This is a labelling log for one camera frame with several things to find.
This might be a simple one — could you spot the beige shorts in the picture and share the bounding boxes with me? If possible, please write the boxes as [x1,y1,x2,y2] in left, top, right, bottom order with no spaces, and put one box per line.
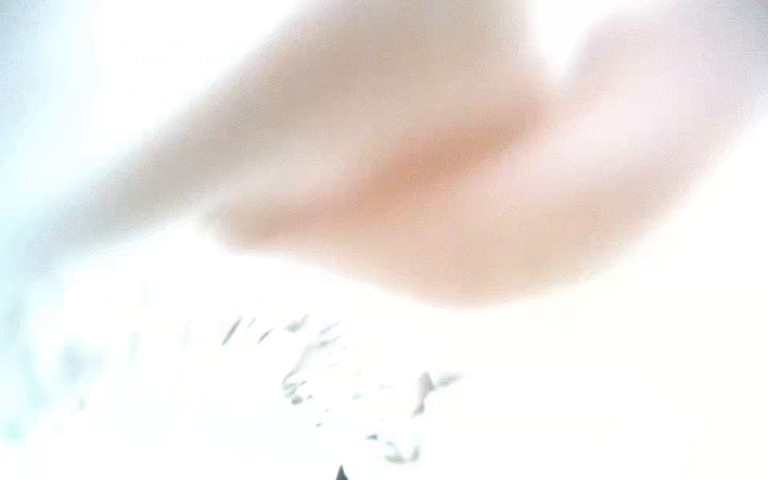
[20,1,767,308]

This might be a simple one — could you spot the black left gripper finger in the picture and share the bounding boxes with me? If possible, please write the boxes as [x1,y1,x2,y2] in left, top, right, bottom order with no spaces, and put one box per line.
[335,465,348,480]

